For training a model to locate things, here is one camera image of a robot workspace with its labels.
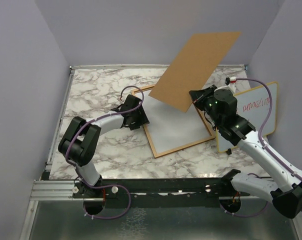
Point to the aluminium rail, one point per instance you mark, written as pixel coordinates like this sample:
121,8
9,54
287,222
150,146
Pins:
47,190

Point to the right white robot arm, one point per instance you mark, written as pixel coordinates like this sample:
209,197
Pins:
241,133

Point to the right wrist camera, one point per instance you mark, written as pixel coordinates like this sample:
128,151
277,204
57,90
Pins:
230,84

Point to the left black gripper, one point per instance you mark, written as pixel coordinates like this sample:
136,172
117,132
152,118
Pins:
142,120

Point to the black mounting base plate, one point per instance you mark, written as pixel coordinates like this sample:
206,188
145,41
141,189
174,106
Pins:
156,193

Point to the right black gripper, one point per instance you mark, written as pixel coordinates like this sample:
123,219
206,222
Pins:
199,96

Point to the yellow rimmed whiteboard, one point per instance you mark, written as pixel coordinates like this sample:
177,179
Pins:
254,104

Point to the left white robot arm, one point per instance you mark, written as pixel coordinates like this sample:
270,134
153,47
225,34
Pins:
80,140

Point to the wooden picture frame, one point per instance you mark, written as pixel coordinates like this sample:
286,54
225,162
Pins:
178,140

